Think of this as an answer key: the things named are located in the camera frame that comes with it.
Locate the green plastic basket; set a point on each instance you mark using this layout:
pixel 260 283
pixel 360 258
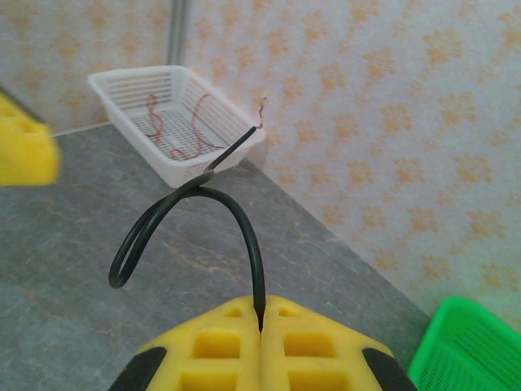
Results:
pixel 468 346

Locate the white plastic basket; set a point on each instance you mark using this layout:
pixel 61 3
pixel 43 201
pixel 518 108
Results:
pixel 122 81

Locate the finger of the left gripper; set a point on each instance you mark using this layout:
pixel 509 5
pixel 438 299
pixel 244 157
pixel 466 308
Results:
pixel 24 150

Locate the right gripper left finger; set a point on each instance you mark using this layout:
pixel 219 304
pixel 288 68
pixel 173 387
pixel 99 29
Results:
pixel 211 358

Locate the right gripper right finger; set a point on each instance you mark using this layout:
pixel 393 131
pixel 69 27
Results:
pixel 317 358

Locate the aluminium frame post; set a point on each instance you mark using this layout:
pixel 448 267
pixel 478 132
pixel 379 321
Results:
pixel 178 32

